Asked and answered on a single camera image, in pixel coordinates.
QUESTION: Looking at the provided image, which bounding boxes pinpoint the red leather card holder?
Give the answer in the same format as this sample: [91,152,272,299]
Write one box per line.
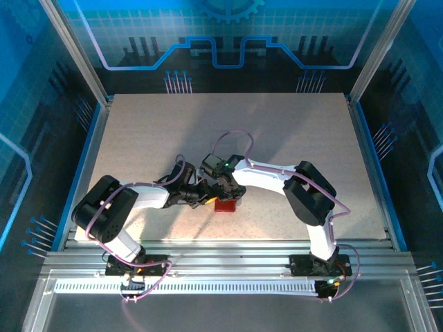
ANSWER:
[213,197,240,214]

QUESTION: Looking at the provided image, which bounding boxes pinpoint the small black controller board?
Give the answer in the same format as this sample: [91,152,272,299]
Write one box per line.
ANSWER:
[119,276,146,299]
[314,279,342,300]

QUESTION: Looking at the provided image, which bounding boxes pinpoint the aluminium front frame rail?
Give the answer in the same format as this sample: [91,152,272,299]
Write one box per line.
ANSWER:
[41,239,416,277]

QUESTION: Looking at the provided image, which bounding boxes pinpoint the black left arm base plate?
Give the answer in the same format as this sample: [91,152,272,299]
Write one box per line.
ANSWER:
[105,254,170,277]

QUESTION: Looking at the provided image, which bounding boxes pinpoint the white slotted cable duct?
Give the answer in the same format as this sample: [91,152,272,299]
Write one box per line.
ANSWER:
[53,280,319,295]

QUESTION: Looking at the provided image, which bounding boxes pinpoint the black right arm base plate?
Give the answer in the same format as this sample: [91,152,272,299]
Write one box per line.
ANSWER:
[289,254,353,277]

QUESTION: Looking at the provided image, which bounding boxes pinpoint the aluminium side rail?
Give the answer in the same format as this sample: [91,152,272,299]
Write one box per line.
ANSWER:
[51,96,115,252]
[345,95,409,252]

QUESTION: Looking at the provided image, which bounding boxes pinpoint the aluminium corner post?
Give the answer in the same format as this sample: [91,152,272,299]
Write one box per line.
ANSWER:
[37,0,114,107]
[347,0,418,104]

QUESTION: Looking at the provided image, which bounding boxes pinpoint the aluminium lower frame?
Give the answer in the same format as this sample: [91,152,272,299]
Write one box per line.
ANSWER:
[20,269,439,332]

